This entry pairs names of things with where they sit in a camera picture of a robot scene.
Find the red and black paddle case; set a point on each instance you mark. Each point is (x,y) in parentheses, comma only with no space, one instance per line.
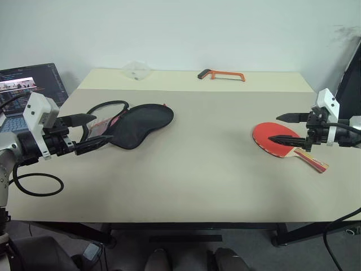
(141,121)

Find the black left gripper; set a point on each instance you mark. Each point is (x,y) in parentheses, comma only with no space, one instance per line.
(57,138)

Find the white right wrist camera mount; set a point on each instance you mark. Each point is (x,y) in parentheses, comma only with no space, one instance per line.
(327,100)

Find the black metal table frame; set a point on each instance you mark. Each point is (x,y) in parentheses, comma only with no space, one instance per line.
(197,226)

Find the open grey laptop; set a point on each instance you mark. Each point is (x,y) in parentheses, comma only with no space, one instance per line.
(48,82)

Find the grey power adapter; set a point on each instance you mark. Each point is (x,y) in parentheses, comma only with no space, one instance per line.
(91,252)

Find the clear plastic bag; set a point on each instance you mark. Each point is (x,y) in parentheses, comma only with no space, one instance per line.
(135,70)

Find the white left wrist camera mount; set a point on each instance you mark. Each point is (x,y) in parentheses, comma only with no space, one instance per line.
(35,108)

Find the black upright panel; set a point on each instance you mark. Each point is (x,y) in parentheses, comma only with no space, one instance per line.
(351,90)

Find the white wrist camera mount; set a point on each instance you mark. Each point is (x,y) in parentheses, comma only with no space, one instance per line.
(35,108)
(327,100)

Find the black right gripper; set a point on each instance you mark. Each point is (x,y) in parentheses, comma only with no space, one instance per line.
(317,124)

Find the dark rounded shape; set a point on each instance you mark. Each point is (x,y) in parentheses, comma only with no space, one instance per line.
(228,261)
(158,261)

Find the orange hacksaw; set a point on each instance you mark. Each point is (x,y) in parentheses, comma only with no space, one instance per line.
(214,74)

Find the red table tennis paddle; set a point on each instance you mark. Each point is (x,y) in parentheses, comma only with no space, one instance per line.
(262,132)

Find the dark grey rounded cushion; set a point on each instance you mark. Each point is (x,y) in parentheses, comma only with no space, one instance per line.
(42,254)

